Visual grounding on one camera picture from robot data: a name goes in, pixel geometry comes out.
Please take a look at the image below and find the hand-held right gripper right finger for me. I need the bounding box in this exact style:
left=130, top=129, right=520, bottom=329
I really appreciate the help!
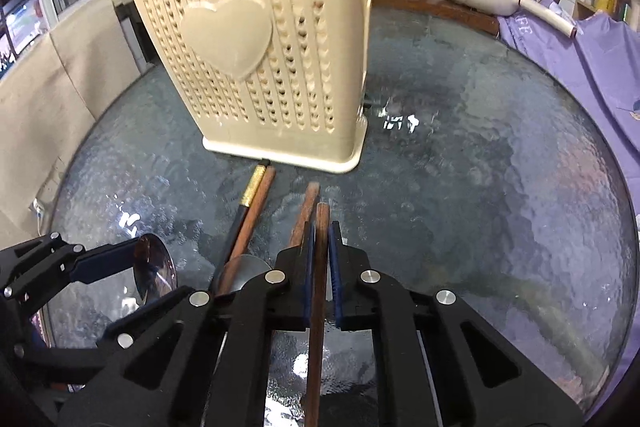
left=327, top=222, right=586, bottom=427

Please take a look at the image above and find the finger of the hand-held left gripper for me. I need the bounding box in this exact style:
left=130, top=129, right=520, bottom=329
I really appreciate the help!
left=0, top=232, right=140, bottom=305
left=15, top=286, right=196, bottom=370

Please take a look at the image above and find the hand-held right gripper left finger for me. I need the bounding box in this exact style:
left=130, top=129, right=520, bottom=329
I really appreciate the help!
left=57, top=222, right=317, bottom=427

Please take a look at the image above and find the wooden-handled metal spoon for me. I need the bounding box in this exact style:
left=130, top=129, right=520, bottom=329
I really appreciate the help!
left=132, top=234, right=179, bottom=306

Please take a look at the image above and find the grey spoon dark handle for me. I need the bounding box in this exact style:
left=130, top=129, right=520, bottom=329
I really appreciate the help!
left=217, top=255, right=274, bottom=296

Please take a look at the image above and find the brown wooden chopstick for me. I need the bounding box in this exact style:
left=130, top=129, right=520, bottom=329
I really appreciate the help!
left=216, top=167, right=278, bottom=296
left=289, top=182, right=321, bottom=251
left=305, top=203, right=331, bottom=427

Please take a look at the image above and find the black gold-banded chopstick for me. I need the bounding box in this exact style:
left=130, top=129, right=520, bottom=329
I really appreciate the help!
left=215, top=159, right=271, bottom=288

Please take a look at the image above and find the beige perforated utensil holder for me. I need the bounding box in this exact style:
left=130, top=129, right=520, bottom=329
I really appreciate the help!
left=124, top=0, right=376, bottom=174

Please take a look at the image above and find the beige cloth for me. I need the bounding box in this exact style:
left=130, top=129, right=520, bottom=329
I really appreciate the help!
left=0, top=0, right=152, bottom=259

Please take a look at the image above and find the grey water dispenser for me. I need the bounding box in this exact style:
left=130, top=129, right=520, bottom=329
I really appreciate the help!
left=111, top=0, right=159, bottom=70

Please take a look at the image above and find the wooden counter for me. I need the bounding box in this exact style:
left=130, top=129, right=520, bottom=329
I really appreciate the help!
left=370, top=0, right=502, bottom=38

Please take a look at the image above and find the purple floral cloth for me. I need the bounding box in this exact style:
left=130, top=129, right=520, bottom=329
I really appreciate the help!
left=497, top=0, right=640, bottom=375

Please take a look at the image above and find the small wooden box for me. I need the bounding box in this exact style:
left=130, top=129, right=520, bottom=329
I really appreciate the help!
left=572, top=0, right=601, bottom=21

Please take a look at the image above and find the white wall socket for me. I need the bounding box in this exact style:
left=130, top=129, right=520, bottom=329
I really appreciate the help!
left=31, top=156, right=67, bottom=219

